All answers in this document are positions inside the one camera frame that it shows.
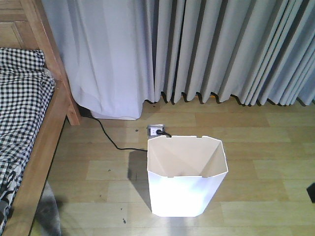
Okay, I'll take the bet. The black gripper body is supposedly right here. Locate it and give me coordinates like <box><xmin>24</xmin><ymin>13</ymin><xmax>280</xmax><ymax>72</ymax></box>
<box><xmin>306</xmin><ymin>182</ymin><xmax>315</xmax><ymax>203</ymax></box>

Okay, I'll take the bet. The white plastic trash bin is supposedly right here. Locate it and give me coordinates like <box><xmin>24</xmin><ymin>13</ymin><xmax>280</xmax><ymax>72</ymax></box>
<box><xmin>147</xmin><ymin>136</ymin><xmax>228</xmax><ymax>217</ymax></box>

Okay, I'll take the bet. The floor power socket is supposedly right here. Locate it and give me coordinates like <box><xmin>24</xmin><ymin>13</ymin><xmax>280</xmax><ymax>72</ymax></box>
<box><xmin>147</xmin><ymin>124</ymin><xmax>165</xmax><ymax>138</ymax></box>

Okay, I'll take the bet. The white appliance behind curtain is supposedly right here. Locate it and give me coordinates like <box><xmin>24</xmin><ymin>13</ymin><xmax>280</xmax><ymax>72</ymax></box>
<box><xmin>91</xmin><ymin>110</ymin><xmax>142</xmax><ymax>120</ymax></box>

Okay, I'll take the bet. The grey curtain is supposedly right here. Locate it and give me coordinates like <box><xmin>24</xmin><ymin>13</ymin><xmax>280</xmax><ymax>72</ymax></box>
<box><xmin>43</xmin><ymin>0</ymin><xmax>315</xmax><ymax>114</ymax></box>

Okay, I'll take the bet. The grey round rug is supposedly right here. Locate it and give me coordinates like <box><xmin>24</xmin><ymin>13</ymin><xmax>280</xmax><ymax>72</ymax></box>
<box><xmin>30</xmin><ymin>182</ymin><xmax>62</xmax><ymax>236</ymax></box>

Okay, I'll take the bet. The black white checkered blanket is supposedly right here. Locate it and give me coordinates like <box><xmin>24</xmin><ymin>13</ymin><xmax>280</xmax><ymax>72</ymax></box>
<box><xmin>0</xmin><ymin>48</ymin><xmax>55</xmax><ymax>229</ymax></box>

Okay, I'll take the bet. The black power cord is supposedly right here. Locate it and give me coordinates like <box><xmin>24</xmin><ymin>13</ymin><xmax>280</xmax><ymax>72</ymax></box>
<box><xmin>82</xmin><ymin>113</ymin><xmax>173</xmax><ymax>152</ymax></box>

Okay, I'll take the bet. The wooden bed frame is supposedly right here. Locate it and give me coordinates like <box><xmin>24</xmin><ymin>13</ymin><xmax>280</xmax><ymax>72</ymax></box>
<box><xmin>0</xmin><ymin>0</ymin><xmax>80</xmax><ymax>236</ymax></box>

